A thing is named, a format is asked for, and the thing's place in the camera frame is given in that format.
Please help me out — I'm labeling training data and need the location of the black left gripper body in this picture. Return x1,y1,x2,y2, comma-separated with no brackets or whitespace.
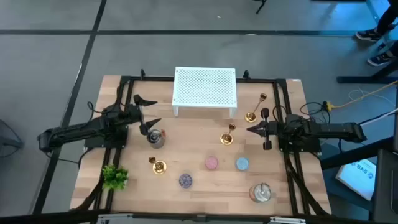
126,95,150,136

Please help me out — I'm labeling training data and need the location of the white perforated metal shelf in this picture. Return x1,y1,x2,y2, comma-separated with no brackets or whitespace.
172,66,238,119

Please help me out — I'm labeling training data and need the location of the blue round candle tin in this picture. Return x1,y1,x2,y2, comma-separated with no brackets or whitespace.
235,157,250,172

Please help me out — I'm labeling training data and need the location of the white printed box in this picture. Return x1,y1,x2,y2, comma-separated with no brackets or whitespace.
335,158,377,202

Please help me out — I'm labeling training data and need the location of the dark chair base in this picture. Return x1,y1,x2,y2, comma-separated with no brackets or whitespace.
0,119,24,158

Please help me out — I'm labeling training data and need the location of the black aluminium table frame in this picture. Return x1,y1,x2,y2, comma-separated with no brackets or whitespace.
70,70,332,218

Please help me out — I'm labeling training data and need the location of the black desk leg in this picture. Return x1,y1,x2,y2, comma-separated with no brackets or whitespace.
337,60,398,85

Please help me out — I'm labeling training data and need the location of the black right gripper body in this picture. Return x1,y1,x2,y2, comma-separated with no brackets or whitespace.
260,107,280,151

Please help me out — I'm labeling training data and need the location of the silver tin can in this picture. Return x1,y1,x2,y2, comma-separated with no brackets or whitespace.
248,182,273,203

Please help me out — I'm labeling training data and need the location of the tall gold candlestick holder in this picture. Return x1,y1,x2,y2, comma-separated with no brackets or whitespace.
244,93,268,124

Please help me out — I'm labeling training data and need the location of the yellow extension cable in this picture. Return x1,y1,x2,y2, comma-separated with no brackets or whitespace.
323,80,398,111

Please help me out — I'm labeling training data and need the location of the medium gold candlestick holder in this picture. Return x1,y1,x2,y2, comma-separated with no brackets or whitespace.
220,123,237,146

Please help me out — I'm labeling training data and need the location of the black cabinet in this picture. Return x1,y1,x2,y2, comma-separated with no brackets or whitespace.
369,149,398,223

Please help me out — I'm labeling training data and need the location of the silver lidded jar candle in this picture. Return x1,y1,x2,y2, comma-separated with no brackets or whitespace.
146,129,166,149

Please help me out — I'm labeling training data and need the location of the pink round candle tin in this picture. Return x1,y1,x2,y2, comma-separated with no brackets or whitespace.
205,156,219,170

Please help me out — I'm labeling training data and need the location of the green artificial plant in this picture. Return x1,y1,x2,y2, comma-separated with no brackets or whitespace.
101,164,129,191

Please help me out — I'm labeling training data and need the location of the silver frame bracket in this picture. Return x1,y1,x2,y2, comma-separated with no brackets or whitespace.
269,216,307,224
96,213,134,224

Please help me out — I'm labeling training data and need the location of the white cable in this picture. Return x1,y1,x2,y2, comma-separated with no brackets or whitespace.
359,107,398,127

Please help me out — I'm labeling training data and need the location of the short gold candlestick holder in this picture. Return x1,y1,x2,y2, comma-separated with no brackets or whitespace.
148,155,168,175

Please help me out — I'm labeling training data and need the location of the black tripod leg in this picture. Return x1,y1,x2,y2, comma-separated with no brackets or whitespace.
255,0,267,15

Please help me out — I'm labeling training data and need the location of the person's shoe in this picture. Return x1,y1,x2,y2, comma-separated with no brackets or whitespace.
355,28,382,42
366,51,394,67

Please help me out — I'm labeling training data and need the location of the dark diagonal table beam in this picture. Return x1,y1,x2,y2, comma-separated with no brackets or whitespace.
320,136,396,170

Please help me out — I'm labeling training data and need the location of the purple round candle tin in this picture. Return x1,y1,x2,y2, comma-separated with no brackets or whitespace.
178,174,193,189

